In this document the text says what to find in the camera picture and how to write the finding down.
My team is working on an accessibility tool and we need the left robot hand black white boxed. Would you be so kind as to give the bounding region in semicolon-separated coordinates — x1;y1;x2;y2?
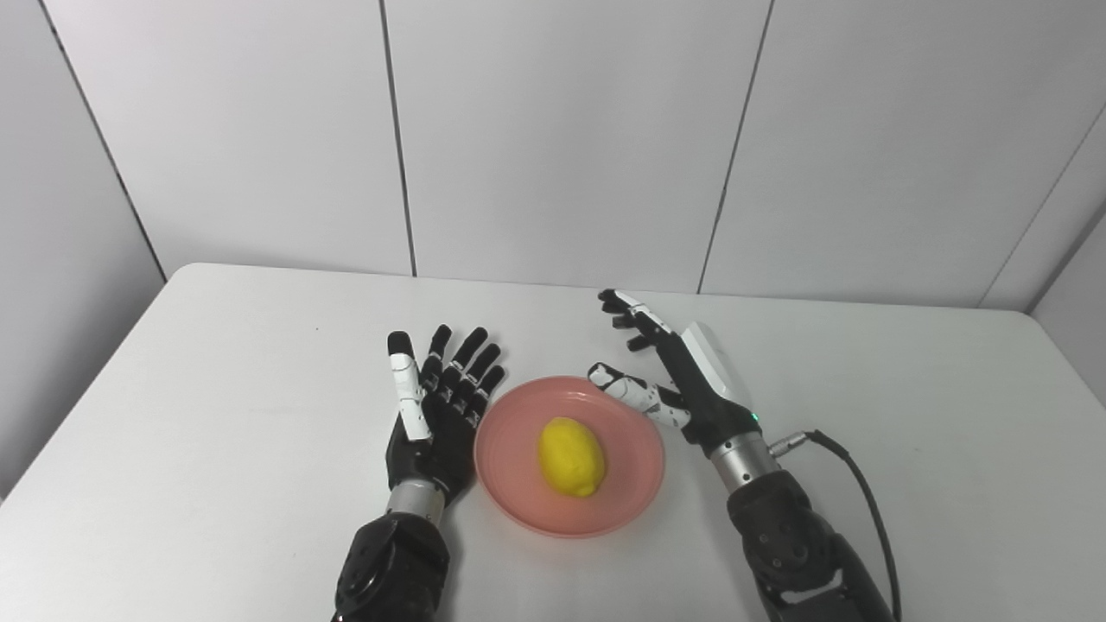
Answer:
385;325;507;506

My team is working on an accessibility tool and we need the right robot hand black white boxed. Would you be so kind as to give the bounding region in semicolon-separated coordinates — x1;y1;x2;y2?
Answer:
588;289;765;458

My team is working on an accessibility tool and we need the pink round plate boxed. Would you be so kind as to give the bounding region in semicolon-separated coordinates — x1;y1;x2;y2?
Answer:
474;375;667;539

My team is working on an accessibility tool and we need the yellow lemon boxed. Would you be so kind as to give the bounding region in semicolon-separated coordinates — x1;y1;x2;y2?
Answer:
537;417;607;498

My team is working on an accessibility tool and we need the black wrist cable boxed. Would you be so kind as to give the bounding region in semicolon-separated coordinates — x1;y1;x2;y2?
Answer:
767;429;903;622

